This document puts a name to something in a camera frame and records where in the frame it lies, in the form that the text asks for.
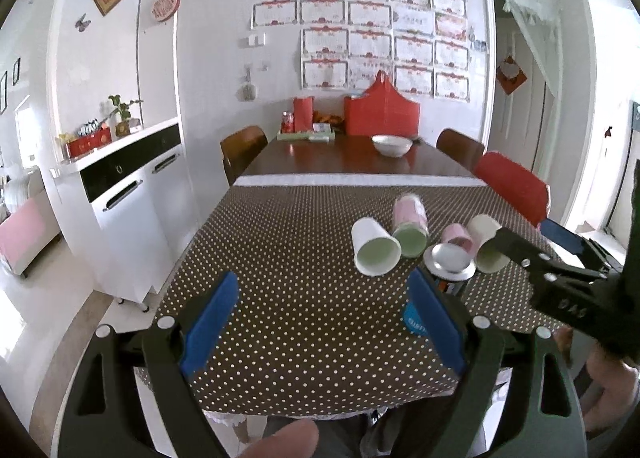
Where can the red drink can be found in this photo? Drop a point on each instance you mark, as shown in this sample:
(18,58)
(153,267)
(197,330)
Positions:
(287,123)

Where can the red tin box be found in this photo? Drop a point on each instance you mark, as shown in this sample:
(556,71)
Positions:
(90,142)

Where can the potted plant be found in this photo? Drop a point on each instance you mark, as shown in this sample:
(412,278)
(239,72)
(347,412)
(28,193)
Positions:
(122,115)

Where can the white paper cup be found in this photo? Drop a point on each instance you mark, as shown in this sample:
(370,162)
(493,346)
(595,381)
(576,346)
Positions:
(374,248)

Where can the cream paper cup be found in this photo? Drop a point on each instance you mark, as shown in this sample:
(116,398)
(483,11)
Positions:
(484,243)

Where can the red chair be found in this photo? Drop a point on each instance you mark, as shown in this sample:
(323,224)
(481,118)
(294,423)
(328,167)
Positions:
(512,190)

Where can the round metal lid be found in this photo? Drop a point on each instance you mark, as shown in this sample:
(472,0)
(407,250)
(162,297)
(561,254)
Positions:
(449,262)

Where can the white sideboard cabinet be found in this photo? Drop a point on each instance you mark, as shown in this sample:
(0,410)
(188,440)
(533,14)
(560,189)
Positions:
(125,208)

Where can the pile of oranges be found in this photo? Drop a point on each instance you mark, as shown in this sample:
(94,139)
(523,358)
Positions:
(327,117)

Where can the white and pink sofa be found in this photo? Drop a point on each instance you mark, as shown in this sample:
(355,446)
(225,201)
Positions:
(25,233)

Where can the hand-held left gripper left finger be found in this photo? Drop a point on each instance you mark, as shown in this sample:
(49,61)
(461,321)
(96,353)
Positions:
(212,325)

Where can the brown wooden chair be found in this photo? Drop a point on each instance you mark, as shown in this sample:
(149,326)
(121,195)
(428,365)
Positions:
(460,145)
(243,150)

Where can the small pink cup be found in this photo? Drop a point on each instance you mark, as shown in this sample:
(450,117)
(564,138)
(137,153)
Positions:
(457,237)

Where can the small black picture frame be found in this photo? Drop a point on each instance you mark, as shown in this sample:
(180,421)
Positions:
(16,70)

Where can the person's right forearm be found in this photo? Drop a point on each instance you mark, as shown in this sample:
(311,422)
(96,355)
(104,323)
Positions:
(607,388)

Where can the brown polka dot tablecloth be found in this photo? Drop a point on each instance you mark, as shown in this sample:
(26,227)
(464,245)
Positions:
(300,258)

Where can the white light switch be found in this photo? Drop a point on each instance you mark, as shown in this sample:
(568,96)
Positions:
(256,40)

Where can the red gift bag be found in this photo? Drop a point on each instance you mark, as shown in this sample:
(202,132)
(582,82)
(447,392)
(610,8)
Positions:
(381,112)

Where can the butterfly wall decal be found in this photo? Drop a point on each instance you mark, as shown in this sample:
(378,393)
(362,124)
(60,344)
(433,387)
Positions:
(83,22)

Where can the person's left hand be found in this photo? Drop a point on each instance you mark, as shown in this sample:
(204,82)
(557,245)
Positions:
(287,440)

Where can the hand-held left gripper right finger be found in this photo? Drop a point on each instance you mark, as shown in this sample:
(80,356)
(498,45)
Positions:
(435,323)

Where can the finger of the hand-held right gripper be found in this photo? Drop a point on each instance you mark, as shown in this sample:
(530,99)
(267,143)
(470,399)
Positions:
(520,258)
(562,236)

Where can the green tray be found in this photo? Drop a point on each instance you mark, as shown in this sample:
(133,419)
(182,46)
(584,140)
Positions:
(305,136)

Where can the white bowl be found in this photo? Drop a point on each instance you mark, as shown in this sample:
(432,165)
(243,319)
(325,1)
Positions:
(392,145)

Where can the group of wall certificates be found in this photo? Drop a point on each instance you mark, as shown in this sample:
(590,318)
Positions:
(370,42)

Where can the red diamond door ornament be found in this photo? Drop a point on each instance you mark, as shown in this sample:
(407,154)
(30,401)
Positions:
(511,75)

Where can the tall pink paper cup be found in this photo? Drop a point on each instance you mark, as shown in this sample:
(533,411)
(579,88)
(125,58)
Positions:
(410,223)

